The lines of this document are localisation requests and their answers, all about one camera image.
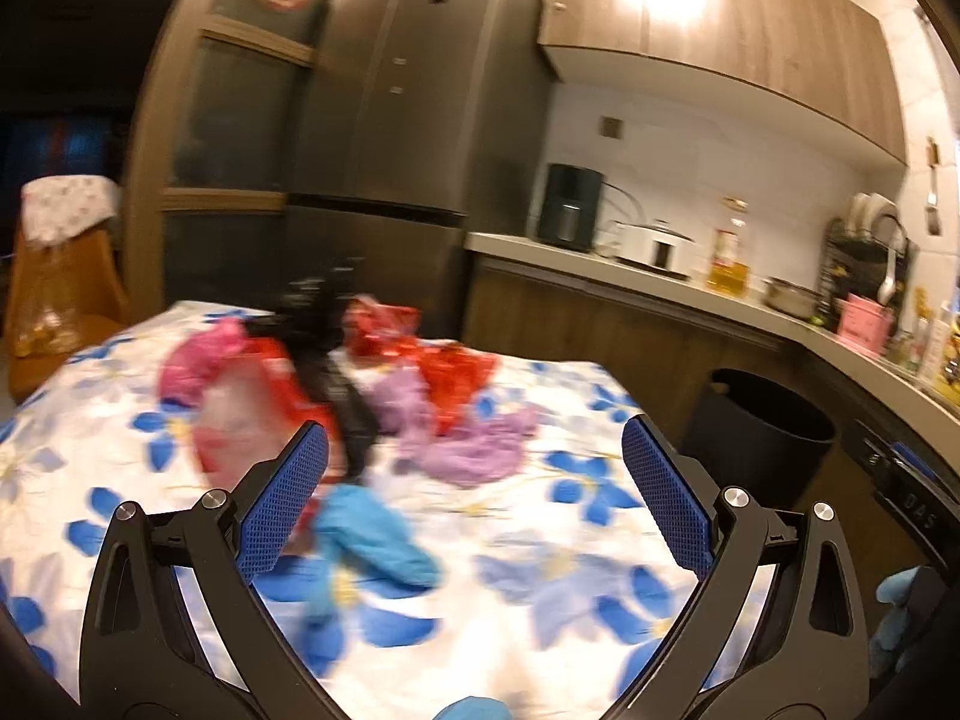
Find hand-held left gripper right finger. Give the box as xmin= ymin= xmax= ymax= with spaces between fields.
xmin=600 ymin=414 xmax=871 ymax=720

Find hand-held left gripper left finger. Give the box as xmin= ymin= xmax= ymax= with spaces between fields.
xmin=79 ymin=420 xmax=342 ymax=720

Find red wrapper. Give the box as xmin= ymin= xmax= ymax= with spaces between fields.
xmin=415 ymin=349 xmax=501 ymax=437

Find metal pot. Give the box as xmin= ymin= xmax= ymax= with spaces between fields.
xmin=760 ymin=277 xmax=824 ymax=320

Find dark air fryer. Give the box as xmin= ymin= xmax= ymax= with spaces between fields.
xmin=535 ymin=162 xmax=605 ymax=250

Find wooden framed glass door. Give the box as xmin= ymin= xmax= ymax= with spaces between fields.
xmin=122 ymin=0 xmax=362 ymax=323

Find blue floral blanket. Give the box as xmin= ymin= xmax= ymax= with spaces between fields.
xmin=0 ymin=300 xmax=777 ymax=720

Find clear bag of fruit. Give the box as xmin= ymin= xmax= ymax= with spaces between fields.
xmin=15 ymin=246 xmax=85 ymax=358

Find wooden base cabinets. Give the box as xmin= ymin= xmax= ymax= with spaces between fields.
xmin=460 ymin=253 xmax=863 ymax=470

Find pink plastic bag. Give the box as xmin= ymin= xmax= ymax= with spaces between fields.
xmin=159 ymin=317 xmax=252 ymax=407

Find purple plastic bag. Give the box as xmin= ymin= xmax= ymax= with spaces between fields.
xmin=373 ymin=366 xmax=542 ymax=490

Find cooking oil bottle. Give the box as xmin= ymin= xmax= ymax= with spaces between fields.
xmin=708 ymin=197 xmax=752 ymax=298

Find person's right hand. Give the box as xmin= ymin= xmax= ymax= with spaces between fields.
xmin=876 ymin=568 xmax=925 ymax=653

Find black trash bin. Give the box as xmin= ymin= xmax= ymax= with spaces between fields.
xmin=681 ymin=367 xmax=838 ymax=511

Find red white printed bag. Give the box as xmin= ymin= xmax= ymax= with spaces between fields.
xmin=343 ymin=295 xmax=422 ymax=362

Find white appliance cable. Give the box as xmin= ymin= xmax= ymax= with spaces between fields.
xmin=600 ymin=180 xmax=647 ymax=242

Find white dotted cloth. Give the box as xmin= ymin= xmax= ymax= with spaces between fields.
xmin=20 ymin=175 xmax=122 ymax=246

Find red paper cup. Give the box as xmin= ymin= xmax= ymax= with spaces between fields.
xmin=191 ymin=337 xmax=335 ymax=485

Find orange chair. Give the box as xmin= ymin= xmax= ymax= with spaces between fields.
xmin=6 ymin=225 xmax=130 ymax=400

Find white cooker with lid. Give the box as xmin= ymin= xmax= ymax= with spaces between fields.
xmin=613 ymin=220 xmax=696 ymax=276

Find pink box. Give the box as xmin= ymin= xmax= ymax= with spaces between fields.
xmin=835 ymin=295 xmax=895 ymax=355

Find hanging kitchen utensil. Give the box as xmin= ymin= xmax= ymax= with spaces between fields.
xmin=924 ymin=137 xmax=944 ymax=235

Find black object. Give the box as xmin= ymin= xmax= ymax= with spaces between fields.
xmin=251 ymin=259 xmax=385 ymax=482

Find steel refrigerator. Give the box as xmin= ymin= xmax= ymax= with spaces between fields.
xmin=283 ymin=0 xmax=557 ymax=350

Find row of condiment bottles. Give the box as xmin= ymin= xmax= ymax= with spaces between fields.
xmin=898 ymin=298 xmax=960 ymax=400

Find wooden wall cabinets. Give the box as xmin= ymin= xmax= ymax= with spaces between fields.
xmin=538 ymin=0 xmax=910 ymax=166

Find black dish rack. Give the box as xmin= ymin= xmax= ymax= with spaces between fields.
xmin=817 ymin=193 xmax=914 ymax=332

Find blue plastic bag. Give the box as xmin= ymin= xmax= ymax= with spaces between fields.
xmin=302 ymin=484 xmax=441 ymax=625

